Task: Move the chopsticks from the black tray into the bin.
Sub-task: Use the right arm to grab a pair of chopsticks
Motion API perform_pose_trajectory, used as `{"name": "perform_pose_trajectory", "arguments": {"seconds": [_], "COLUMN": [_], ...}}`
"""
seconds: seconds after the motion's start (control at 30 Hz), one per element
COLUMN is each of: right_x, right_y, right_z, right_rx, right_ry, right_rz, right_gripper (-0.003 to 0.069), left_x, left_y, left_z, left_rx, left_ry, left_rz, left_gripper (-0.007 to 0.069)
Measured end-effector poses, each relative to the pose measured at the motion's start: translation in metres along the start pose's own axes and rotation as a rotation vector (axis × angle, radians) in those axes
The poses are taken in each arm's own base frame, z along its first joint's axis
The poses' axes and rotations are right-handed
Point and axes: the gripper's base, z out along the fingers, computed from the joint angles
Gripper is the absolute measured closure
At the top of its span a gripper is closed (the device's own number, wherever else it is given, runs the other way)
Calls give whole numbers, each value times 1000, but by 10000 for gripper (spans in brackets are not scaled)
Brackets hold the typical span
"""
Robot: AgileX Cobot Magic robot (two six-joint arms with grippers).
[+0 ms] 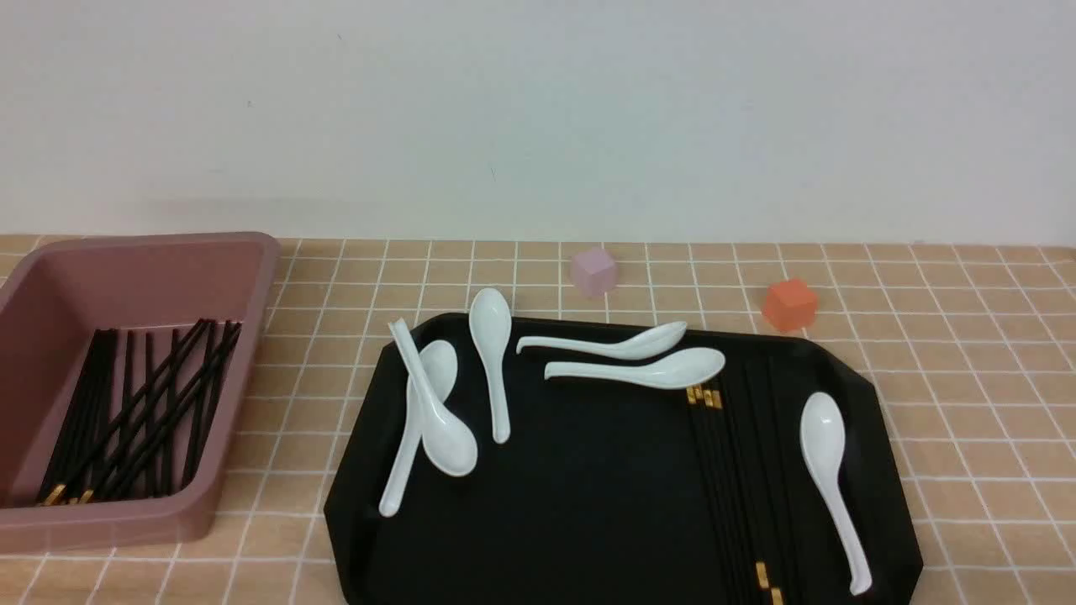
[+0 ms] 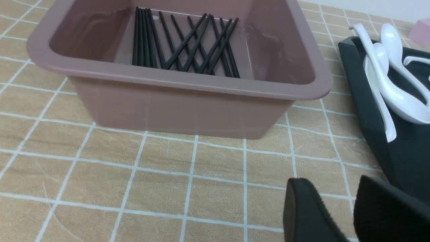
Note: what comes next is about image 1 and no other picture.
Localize white spoon crossed left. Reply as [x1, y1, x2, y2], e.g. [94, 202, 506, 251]
[390, 318, 479, 477]

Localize white spoon right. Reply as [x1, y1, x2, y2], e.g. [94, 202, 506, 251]
[799, 392, 873, 595]

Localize white spoon far left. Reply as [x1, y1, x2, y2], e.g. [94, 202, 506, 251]
[379, 339, 458, 518]

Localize black plastic tray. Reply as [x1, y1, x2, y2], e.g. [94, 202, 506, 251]
[325, 313, 925, 604]

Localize white spoon upright centre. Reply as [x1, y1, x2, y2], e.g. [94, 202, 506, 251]
[468, 287, 512, 445]

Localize orange cube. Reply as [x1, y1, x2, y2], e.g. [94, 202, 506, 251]
[762, 279, 820, 333]

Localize white spoon horizontal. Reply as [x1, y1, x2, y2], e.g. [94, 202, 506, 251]
[543, 347, 726, 390]
[515, 321, 688, 360]

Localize pink cube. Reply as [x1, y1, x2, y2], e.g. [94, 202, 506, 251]
[570, 247, 619, 297]

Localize black chopstick in bin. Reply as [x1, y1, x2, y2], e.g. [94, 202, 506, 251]
[66, 320, 243, 504]
[34, 318, 239, 506]
[180, 321, 220, 489]
[158, 329, 182, 497]
[111, 330, 135, 482]
[41, 329, 114, 506]

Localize pink plastic bin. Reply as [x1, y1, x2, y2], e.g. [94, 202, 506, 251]
[1, 231, 281, 555]

